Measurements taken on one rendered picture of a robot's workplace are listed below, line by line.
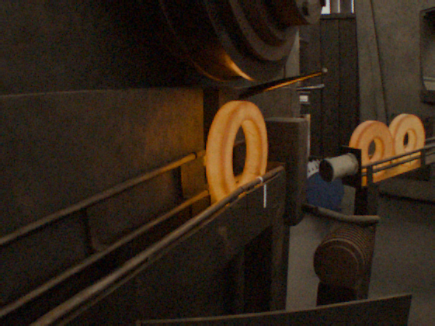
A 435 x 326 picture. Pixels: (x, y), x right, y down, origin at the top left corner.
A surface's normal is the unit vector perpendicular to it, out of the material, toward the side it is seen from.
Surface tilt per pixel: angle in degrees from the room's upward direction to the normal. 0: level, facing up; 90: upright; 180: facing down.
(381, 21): 90
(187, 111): 90
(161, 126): 90
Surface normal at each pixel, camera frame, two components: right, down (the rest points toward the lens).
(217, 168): -0.48, 0.24
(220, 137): -0.44, -0.25
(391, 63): -0.67, 0.15
